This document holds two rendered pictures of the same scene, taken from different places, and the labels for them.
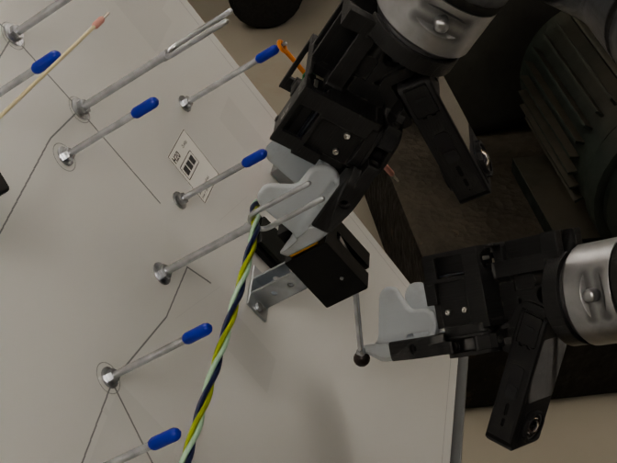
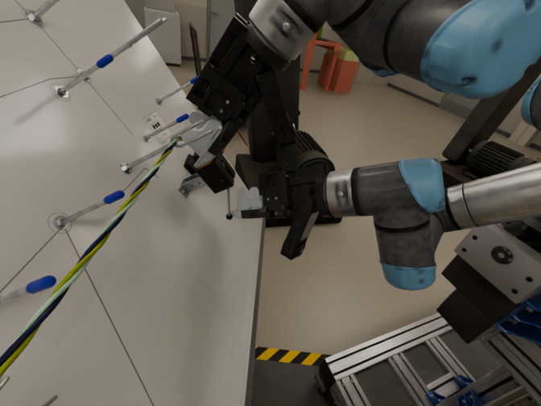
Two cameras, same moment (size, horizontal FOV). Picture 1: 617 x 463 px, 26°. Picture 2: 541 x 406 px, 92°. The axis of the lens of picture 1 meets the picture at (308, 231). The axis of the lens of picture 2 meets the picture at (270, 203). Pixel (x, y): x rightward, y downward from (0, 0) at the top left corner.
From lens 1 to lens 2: 58 cm
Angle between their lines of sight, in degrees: 11
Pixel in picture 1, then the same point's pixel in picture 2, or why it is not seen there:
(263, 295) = (187, 186)
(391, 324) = (242, 203)
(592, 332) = (337, 211)
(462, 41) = (295, 44)
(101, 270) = (75, 158)
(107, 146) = (101, 100)
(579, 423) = (284, 233)
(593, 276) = (342, 184)
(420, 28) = (274, 28)
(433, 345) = (261, 213)
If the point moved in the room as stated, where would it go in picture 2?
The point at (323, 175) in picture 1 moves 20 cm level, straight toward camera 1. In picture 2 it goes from (214, 125) to (196, 216)
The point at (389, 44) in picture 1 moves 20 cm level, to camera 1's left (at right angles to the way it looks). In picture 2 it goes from (254, 41) to (61, 7)
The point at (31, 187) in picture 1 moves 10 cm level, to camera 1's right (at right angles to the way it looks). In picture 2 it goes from (17, 97) to (122, 109)
